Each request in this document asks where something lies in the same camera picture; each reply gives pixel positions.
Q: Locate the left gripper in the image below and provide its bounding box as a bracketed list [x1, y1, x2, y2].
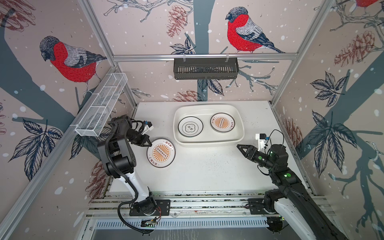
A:
[126, 129, 152, 147]

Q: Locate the orange sunburst plate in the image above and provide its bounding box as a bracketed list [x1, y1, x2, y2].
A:
[147, 138, 176, 168]
[210, 113, 235, 133]

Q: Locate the white clover plate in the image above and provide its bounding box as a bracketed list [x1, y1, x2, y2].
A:
[178, 117, 204, 138]

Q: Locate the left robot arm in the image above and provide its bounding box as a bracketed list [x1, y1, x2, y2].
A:
[98, 115, 157, 216]

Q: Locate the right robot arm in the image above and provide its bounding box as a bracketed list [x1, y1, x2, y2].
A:
[237, 145, 347, 240]

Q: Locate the white plastic bin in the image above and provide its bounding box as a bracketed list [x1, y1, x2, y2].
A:
[173, 104, 245, 147]

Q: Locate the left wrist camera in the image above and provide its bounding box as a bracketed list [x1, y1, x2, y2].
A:
[142, 121, 154, 134]

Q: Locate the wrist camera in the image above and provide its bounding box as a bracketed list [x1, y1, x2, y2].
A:
[142, 121, 154, 134]
[255, 134, 269, 151]

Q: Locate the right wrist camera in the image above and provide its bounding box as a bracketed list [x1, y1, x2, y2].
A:
[255, 134, 269, 151]

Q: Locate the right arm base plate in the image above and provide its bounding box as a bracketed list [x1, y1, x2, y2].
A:
[246, 198, 270, 215]

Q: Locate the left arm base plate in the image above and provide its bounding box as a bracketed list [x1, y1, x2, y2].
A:
[129, 200, 171, 217]

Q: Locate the black hanging wire basket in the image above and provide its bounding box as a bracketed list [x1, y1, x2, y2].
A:
[174, 58, 239, 80]

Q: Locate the horizontal aluminium rail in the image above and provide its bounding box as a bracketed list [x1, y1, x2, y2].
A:
[113, 53, 298, 63]

